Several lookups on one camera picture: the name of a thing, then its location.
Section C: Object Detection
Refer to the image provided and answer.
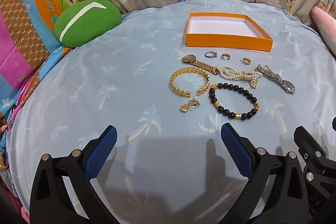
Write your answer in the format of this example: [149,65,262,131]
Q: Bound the orange jewelry box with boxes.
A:
[185,12,273,52]

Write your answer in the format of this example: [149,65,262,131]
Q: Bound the pink floral pillow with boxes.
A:
[310,7,336,55]

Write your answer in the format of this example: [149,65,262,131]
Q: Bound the gold cuff bangle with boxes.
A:
[170,67,211,98]

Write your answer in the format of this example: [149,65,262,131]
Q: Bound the green plush cushion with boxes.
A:
[54,0,122,48]

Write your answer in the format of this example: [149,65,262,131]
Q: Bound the gold hoop earring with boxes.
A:
[221,53,231,61]
[241,57,251,65]

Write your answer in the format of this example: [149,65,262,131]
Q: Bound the black bead bracelet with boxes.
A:
[208,82,260,120]

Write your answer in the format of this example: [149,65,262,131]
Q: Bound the light blue palm bedsheet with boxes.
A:
[7,0,335,223]

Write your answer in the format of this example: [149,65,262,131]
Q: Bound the gold pearl drop earring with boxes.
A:
[180,96,200,113]

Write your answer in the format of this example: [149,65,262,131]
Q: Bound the gold wrist watch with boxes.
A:
[182,54,220,75]

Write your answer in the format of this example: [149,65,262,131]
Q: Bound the silver wrist watch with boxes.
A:
[255,64,295,94]

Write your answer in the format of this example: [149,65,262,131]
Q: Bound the white pearl bracelet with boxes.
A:
[219,65,263,89]

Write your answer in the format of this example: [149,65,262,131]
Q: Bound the colourful monkey cartoon blanket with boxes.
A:
[1,0,81,170]

